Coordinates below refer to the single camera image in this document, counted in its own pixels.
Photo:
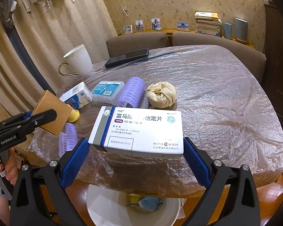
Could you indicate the metal wall hook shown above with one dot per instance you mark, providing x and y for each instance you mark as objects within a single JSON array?
[{"x": 125, "y": 10}]

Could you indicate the brown cardboard box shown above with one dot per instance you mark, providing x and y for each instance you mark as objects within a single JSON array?
[{"x": 51, "y": 108}]

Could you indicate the small purple hair roller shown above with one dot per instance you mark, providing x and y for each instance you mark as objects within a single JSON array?
[{"x": 67, "y": 140}]

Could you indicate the grey hanging cloth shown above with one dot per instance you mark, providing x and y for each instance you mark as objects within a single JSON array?
[{"x": 8, "y": 9}]

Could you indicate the small yellow plastic piece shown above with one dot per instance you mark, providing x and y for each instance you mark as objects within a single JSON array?
[{"x": 74, "y": 115}]

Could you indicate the stack of books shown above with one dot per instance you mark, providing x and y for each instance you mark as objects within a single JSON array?
[{"x": 208, "y": 24}]

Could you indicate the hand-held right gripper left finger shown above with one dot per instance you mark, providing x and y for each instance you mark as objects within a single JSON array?
[{"x": 75, "y": 162}]

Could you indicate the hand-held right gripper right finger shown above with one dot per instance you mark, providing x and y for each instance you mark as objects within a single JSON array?
[{"x": 197, "y": 162}]

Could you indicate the crumpled yellow paper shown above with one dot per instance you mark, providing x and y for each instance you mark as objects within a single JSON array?
[{"x": 133, "y": 199}]

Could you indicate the person's left hand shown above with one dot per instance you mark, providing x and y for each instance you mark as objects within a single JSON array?
[{"x": 10, "y": 167}]

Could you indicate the tall blue-grey speaker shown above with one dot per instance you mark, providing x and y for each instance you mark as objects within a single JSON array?
[{"x": 241, "y": 30}]

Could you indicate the phone in blue case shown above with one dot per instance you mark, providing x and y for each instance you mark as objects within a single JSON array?
[{"x": 126, "y": 57}]

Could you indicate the beige curtain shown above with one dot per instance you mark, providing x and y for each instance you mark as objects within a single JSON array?
[{"x": 49, "y": 28}]

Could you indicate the brown sofa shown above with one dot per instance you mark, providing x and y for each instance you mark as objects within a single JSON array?
[{"x": 202, "y": 40}]

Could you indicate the white medicine box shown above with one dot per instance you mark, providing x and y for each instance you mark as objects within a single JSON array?
[{"x": 136, "y": 131}]

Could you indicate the clear floss pick box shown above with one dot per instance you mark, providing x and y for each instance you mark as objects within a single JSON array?
[{"x": 107, "y": 91}]

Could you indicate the blue face mask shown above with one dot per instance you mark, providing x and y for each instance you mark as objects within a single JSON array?
[{"x": 149, "y": 203}]

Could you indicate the crumpled beige paper ball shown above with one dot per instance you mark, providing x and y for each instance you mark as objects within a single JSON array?
[{"x": 161, "y": 95}]

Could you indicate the white round bin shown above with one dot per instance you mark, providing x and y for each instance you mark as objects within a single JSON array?
[{"x": 108, "y": 202}]

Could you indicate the dark wooden cabinet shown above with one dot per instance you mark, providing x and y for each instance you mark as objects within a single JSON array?
[{"x": 278, "y": 75}]

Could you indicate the small white blue carton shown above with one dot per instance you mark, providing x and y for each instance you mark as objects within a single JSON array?
[{"x": 76, "y": 95}]

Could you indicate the small blue-grey speaker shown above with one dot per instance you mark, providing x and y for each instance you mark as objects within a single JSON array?
[{"x": 227, "y": 31}]

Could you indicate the large purple hair roller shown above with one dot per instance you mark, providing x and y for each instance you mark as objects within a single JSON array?
[{"x": 131, "y": 91}]

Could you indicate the small photo frame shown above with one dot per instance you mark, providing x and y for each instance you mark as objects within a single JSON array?
[
  {"x": 127, "y": 29},
  {"x": 139, "y": 26},
  {"x": 183, "y": 26},
  {"x": 156, "y": 24}
]

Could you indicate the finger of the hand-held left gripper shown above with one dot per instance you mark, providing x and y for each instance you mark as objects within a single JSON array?
[
  {"x": 27, "y": 115},
  {"x": 42, "y": 117}
]

